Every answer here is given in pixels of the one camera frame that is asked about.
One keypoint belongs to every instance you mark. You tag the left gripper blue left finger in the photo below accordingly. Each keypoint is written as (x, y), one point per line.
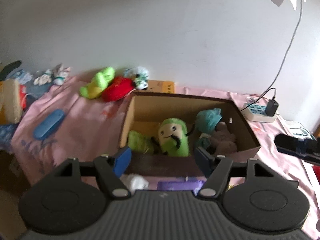
(122, 159)

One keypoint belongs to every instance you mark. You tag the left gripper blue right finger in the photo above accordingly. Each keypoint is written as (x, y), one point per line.
(204, 160)

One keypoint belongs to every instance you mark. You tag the white fluffy towel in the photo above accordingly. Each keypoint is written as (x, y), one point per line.
(134, 182)

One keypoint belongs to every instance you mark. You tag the purple plastic package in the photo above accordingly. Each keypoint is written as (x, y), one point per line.
(190, 184)

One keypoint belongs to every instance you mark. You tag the green cloth in box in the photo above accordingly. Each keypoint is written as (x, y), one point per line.
(140, 143)

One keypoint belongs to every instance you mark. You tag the beige plush bear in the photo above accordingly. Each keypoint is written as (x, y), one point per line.
(222, 140)

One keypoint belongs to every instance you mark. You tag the teal fluffy plush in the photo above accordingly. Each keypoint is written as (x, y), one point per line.
(207, 120)

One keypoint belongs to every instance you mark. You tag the green smiling plush toy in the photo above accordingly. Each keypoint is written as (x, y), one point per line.
(173, 137)

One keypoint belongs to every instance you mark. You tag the black power adapter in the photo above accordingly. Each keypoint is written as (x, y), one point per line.
(271, 107)

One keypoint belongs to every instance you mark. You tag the brown cardboard box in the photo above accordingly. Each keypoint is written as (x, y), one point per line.
(146, 112)

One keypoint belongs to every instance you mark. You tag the white power strip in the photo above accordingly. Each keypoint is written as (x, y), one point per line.
(256, 113)

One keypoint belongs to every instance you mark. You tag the pink bed sheet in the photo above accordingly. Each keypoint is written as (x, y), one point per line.
(92, 127)

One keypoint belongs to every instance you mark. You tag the red plush toy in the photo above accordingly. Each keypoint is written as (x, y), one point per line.
(119, 88)

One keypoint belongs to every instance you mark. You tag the green yellow plush toy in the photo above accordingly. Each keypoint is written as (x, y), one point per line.
(98, 83)

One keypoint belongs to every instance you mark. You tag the blue glasses case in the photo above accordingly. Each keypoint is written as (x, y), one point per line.
(49, 125)

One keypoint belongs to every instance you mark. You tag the white panda plush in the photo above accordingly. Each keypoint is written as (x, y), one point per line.
(139, 75)

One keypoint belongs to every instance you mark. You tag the yellow book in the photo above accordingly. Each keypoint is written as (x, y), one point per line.
(161, 87)

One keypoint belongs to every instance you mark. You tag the white knotted cloth toy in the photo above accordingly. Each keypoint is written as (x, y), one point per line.
(56, 76)

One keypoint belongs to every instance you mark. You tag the tan paper bag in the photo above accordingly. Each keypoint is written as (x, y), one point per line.
(11, 110)

